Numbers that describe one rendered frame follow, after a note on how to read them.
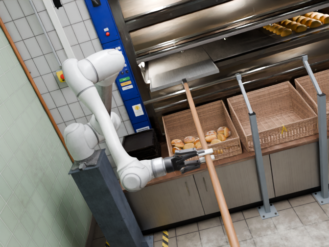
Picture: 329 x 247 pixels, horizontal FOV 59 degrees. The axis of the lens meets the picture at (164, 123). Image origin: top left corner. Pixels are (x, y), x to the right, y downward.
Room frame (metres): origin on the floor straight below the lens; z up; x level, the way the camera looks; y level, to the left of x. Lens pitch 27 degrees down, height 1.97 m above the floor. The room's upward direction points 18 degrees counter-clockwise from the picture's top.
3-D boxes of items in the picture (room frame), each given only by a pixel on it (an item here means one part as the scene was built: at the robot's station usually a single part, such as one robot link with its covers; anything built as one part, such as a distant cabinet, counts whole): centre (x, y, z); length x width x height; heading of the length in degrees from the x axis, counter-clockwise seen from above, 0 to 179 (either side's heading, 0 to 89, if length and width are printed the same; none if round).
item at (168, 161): (1.16, 0.01, 1.17); 0.09 x 0.07 x 0.08; 84
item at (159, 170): (1.16, 0.09, 1.17); 0.09 x 0.06 x 0.09; 174
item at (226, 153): (2.10, -0.25, 0.72); 0.56 x 0.49 x 0.28; 85
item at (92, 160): (1.73, 0.58, 1.03); 0.22 x 0.18 x 0.06; 171
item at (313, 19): (2.70, -1.46, 1.21); 0.61 x 0.48 x 0.06; 175
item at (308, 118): (2.04, -0.84, 0.72); 0.56 x 0.49 x 0.28; 86
